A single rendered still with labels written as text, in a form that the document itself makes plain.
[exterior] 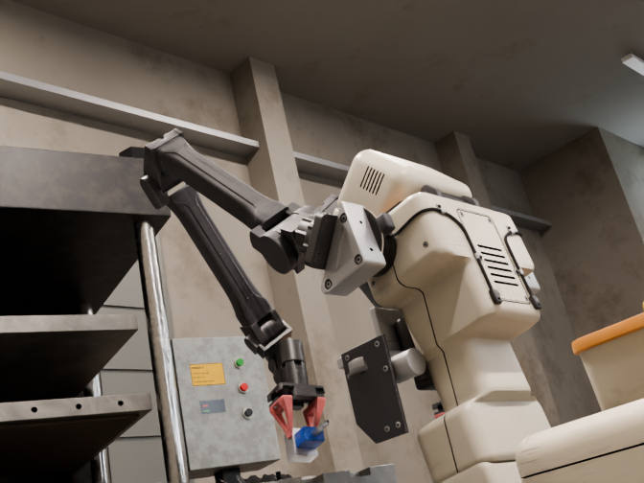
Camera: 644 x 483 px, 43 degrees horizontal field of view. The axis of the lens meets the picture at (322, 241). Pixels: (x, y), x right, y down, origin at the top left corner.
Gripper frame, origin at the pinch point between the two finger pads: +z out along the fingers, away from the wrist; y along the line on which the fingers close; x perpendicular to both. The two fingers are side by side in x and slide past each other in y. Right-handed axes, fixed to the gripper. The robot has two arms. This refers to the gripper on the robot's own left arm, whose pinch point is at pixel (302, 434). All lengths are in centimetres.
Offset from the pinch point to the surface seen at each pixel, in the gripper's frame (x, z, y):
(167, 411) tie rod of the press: -68, -35, 2
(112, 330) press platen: -73, -63, 16
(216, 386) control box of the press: -79, -50, -17
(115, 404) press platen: -74, -39, 15
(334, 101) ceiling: -353, -527, -298
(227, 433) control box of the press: -81, -36, -21
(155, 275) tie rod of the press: -61, -75, 6
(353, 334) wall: -395, -274, -291
